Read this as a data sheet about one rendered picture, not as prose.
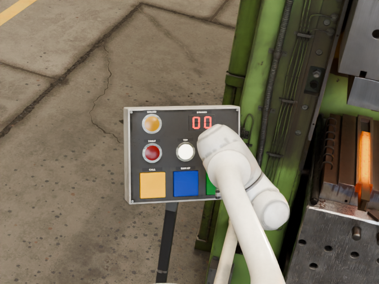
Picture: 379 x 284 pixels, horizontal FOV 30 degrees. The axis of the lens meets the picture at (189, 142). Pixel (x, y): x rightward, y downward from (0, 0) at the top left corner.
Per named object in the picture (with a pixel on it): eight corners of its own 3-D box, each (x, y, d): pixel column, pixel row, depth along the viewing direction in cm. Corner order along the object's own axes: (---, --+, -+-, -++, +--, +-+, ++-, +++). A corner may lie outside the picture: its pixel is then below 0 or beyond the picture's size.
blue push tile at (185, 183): (198, 195, 210) (198, 170, 209) (174, 196, 208) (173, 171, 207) (196, 194, 212) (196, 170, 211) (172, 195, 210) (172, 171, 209)
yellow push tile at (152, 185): (165, 197, 207) (165, 172, 206) (140, 198, 205) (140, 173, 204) (164, 196, 209) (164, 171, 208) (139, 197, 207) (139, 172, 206)
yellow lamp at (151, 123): (157, 134, 204) (159, 121, 202) (142, 131, 205) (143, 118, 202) (160, 128, 207) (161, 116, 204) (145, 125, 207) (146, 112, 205)
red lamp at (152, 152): (158, 163, 205) (159, 151, 203) (142, 160, 206) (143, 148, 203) (160, 157, 208) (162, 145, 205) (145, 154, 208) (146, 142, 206)
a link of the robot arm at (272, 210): (281, 204, 183) (253, 165, 180) (305, 217, 168) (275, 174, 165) (249, 230, 182) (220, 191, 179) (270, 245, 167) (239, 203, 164)
